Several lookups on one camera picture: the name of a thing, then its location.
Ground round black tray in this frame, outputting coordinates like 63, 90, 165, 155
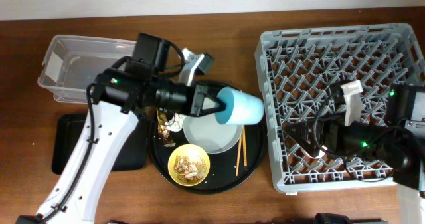
148, 80, 266, 195

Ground yellow bowl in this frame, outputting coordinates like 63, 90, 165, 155
167, 144, 211, 187

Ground wooden chopstick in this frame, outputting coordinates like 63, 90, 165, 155
235, 130, 243, 177
242, 126, 248, 167

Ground food scraps with rice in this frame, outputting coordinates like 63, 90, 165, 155
173, 156, 207, 184

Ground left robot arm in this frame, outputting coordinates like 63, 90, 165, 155
17, 33, 225, 223

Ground blue cup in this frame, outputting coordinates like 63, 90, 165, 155
215, 87, 264, 125

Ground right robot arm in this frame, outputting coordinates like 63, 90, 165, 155
284, 80, 424, 223

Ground clear plastic bin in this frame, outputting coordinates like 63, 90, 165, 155
37, 35, 135, 104

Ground black rectangular tray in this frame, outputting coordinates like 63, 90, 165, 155
51, 114, 148, 175

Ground grey dishwasher rack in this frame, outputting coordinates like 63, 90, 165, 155
255, 23, 424, 194

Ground gold foil wrapper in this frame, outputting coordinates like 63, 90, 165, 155
157, 109, 176, 148

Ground white tissue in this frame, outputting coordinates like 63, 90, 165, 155
165, 114, 186, 132

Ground grey plate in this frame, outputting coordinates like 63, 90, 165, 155
183, 114, 242, 154

